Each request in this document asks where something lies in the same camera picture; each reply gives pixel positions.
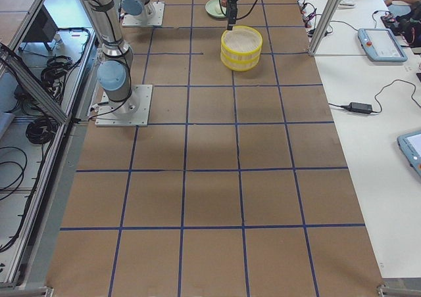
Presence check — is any yellow steamer layer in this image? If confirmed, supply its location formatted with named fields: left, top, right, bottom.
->
left=220, top=51, right=260, bottom=72
left=221, top=26, right=262, bottom=56

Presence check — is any light green plate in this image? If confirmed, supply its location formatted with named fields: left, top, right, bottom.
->
left=205, top=0, right=226, bottom=18

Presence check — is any blue teach pendant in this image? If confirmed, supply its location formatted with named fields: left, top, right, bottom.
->
left=397, top=130, right=420, bottom=175
left=357, top=28, right=407, bottom=62

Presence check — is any black power adapter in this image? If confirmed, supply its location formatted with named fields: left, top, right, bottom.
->
left=340, top=102, right=374, bottom=114

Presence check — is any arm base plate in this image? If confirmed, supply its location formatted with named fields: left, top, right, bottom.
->
left=95, top=85, right=153, bottom=127
left=122, top=0, right=165, bottom=28

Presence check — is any aluminium frame post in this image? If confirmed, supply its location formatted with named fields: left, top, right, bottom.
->
left=308, top=0, right=341, bottom=56

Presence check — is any coiled black cable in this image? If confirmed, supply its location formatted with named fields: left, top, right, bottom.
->
left=25, top=118, right=57, bottom=145

